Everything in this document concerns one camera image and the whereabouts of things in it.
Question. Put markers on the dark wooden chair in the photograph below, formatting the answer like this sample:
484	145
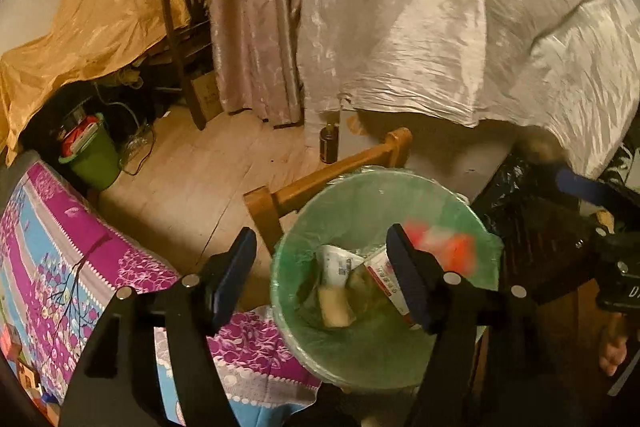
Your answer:
182	22

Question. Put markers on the red and white wrapper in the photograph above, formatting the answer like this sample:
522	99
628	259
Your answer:
442	243

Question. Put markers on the cardboard box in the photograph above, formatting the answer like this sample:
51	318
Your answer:
207	94

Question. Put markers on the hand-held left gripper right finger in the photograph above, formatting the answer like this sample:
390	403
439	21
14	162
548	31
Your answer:
407	279

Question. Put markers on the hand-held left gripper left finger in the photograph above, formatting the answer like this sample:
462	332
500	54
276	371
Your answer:
235	279

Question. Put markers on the red and white box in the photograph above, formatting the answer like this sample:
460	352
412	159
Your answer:
79	134

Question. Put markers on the white printed packet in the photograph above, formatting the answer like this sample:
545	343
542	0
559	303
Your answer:
360	274

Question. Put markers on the green plastic bucket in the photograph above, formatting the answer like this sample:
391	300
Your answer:
95	157

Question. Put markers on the black plastic bag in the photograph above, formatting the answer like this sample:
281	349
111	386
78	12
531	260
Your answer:
525	217

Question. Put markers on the bin with green liner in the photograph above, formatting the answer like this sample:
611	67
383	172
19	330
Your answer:
380	337

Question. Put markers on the pink patterned curtain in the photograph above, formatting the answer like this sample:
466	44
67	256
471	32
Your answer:
255	7

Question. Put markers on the dark glass bottle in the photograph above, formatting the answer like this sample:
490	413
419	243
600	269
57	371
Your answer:
327	146

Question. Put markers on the yellow satin cloth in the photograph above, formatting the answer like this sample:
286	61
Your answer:
85	32

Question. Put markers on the light wooden stool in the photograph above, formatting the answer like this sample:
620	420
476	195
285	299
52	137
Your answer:
320	187

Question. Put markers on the person's foot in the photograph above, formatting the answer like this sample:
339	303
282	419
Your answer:
612	352

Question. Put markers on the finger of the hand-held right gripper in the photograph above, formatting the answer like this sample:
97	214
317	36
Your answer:
580	188

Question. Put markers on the floral striped blanket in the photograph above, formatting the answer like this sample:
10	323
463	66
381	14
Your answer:
75	282

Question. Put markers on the yellow sponge block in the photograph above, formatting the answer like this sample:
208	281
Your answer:
336	307

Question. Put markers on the white satin cloth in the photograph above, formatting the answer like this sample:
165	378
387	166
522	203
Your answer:
450	7

